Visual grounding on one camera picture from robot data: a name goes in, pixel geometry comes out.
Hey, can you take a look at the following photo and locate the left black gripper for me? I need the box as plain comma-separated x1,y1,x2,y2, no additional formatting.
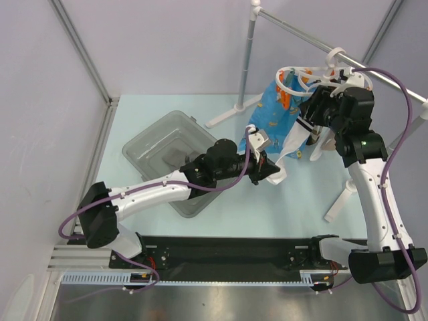
214,149,280,185

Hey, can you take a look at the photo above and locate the white black striped sock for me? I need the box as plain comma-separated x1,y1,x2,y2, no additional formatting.
266,116,314,185

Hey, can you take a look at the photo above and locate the beige sock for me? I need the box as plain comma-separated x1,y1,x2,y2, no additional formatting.
322,138,336,151

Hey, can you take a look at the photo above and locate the grey sock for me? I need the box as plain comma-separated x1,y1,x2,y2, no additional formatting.
162,148,188,167

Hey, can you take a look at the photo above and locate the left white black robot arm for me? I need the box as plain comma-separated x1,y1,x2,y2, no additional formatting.
78,139,280,268

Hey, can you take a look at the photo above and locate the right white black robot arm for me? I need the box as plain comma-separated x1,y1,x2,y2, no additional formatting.
300,86,427,284

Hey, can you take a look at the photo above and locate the white round clip hanger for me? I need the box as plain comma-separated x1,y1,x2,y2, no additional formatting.
274,47,355,98

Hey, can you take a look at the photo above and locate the brown striped sock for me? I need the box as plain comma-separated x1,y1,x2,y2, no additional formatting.
306,127,322,146

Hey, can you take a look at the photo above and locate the orange clothes clip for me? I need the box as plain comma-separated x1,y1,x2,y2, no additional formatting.
276,86,292,110

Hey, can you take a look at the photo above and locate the blue cartoon print sock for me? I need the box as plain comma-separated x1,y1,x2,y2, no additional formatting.
248,81,308,159

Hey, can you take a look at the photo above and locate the clear grey plastic bin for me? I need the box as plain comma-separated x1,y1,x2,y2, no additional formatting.
122,110,221,219

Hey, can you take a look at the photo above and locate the white metal drying rack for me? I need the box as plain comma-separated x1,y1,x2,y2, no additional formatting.
205,1,427,223

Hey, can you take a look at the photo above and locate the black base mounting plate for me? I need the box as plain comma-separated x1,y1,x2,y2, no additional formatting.
68,235,368,284

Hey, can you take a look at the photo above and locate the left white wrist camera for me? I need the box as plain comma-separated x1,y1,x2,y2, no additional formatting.
246,124,272,161

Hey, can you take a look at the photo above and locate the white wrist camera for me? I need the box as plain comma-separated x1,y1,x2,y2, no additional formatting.
338,67,373,93
246,124,272,161

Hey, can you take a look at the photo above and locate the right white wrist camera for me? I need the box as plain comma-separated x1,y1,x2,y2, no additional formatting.
338,67,373,93

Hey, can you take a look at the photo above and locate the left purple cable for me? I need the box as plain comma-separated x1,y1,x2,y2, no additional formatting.
58,126,260,295

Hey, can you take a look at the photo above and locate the white slotted cable duct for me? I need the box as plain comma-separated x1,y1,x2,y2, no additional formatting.
62,271,154,286

